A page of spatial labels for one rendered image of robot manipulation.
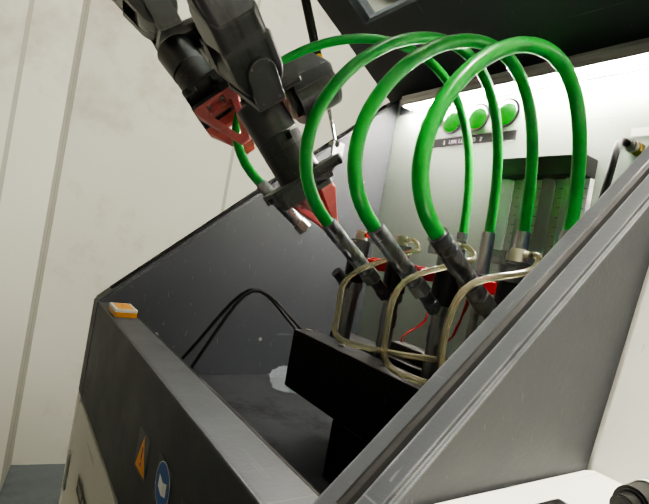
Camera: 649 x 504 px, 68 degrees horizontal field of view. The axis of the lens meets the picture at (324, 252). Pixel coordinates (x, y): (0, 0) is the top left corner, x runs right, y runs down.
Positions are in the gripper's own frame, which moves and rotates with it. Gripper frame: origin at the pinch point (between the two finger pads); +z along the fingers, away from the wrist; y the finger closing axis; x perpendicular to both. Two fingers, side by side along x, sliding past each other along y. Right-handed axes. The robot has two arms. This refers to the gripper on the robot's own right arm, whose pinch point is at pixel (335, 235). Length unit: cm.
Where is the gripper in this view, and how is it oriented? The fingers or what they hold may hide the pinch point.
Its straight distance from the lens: 63.1
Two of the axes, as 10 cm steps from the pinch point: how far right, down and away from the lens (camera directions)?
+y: 7.9, -5.5, 2.6
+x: -3.4, -0.3, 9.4
